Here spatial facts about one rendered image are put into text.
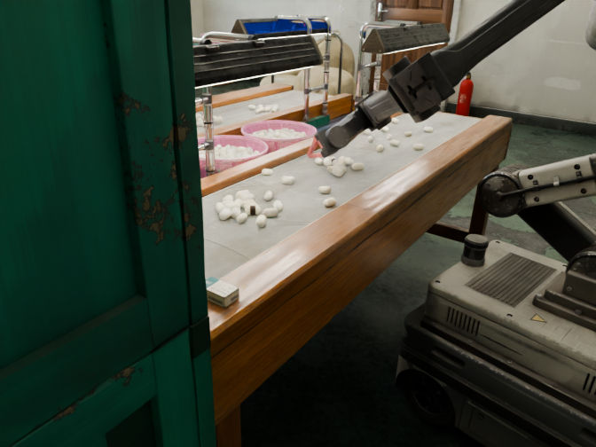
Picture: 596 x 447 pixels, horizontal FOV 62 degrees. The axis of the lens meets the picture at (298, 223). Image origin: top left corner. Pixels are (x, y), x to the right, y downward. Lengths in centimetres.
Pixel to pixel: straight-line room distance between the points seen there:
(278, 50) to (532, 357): 97
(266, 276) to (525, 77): 509
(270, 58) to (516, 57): 474
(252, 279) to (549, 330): 81
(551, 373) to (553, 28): 461
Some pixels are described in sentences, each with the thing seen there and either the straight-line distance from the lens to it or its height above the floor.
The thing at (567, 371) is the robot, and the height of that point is 41.
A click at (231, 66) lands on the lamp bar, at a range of 108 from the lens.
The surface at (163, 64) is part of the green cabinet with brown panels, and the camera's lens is 51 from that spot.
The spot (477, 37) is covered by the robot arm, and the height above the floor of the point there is 116.
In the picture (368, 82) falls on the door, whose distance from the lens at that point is 634.
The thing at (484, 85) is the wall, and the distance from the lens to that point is 589.
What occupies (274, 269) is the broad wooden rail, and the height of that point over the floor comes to 76.
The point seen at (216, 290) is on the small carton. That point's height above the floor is 79.
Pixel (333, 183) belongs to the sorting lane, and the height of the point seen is 74.
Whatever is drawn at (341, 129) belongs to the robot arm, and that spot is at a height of 92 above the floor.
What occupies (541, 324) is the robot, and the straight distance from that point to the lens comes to 141.
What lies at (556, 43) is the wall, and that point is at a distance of 571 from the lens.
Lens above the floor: 122
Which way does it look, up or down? 25 degrees down
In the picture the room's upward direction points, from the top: 2 degrees clockwise
